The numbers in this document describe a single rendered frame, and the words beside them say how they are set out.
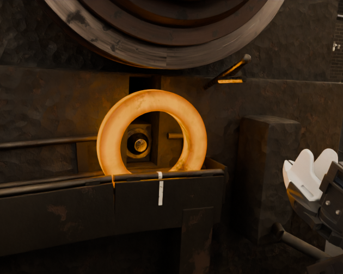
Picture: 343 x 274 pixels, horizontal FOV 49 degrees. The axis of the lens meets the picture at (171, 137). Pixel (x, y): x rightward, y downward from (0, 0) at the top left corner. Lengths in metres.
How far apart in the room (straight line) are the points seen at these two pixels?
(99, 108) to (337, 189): 0.41
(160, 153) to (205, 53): 0.21
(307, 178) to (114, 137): 0.29
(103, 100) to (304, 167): 0.35
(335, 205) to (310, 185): 0.05
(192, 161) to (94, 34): 0.26
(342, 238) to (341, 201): 0.04
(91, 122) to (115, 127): 0.08
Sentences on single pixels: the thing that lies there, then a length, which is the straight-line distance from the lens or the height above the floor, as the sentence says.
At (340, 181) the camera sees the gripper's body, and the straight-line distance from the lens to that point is 0.44.
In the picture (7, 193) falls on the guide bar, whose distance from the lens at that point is 0.58.
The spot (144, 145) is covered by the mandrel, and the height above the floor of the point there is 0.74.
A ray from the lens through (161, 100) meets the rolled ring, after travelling 0.61.
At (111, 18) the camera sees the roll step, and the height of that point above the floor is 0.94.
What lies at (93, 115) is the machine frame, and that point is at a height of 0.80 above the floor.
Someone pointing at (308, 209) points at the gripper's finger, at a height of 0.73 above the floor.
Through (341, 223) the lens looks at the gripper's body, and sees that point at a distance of 0.43.
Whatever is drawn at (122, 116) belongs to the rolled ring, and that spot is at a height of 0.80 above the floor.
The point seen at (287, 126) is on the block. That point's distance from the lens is 0.71.
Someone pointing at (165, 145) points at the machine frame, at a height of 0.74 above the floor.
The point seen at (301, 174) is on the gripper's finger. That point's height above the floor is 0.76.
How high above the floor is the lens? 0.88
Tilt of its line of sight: 10 degrees down
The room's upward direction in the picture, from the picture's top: 3 degrees clockwise
